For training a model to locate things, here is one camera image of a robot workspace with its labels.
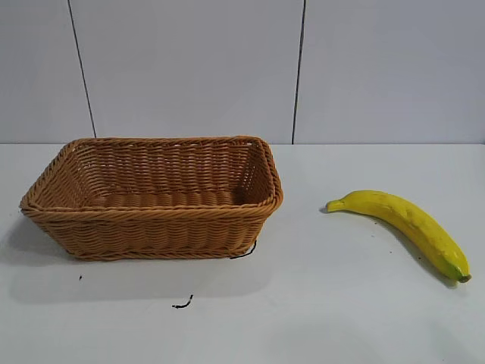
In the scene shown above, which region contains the brown woven wicker basket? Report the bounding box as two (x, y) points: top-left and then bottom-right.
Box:
(19, 134), (284, 262)

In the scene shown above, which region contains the short black wire piece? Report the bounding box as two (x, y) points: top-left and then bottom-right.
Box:
(171, 294), (195, 309)
(229, 240), (258, 261)

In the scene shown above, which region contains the yellow banana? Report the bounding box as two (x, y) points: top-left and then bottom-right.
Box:
(326, 190), (473, 284)

